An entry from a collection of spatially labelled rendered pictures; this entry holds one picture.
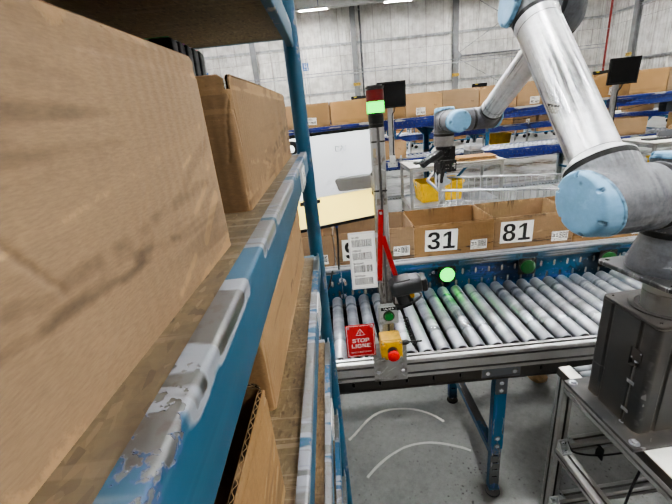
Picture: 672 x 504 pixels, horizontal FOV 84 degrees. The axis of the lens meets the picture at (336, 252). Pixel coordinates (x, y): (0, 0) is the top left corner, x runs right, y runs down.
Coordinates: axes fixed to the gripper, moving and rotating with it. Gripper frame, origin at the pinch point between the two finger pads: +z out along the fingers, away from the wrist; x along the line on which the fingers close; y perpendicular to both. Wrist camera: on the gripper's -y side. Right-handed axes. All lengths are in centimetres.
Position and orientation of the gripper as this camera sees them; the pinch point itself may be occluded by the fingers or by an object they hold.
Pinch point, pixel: (438, 189)
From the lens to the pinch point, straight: 189.4
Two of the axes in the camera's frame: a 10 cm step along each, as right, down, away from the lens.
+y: 9.8, -1.3, 1.2
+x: -1.6, -3.5, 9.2
